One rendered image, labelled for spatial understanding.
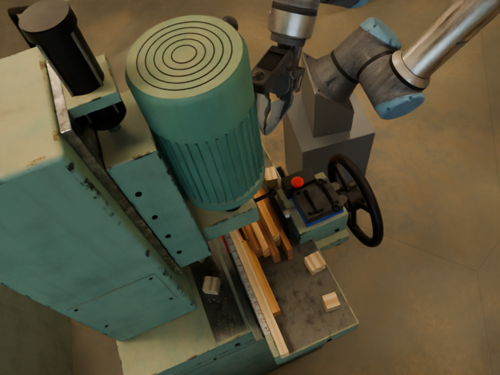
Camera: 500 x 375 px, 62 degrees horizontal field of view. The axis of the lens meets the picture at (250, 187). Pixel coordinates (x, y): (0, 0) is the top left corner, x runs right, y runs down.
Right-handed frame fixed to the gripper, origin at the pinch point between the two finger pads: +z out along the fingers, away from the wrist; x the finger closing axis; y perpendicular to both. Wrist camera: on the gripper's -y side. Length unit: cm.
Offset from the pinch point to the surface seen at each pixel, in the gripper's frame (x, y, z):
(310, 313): -22.8, -5.4, 36.9
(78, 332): 77, 18, 131
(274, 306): -15.1, -10.2, 35.5
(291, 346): -21.9, -12.4, 41.9
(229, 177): -4.6, -23.8, 1.0
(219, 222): 2.1, -10.7, 20.0
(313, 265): -19.1, 0.8, 28.5
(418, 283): -53, 90, 79
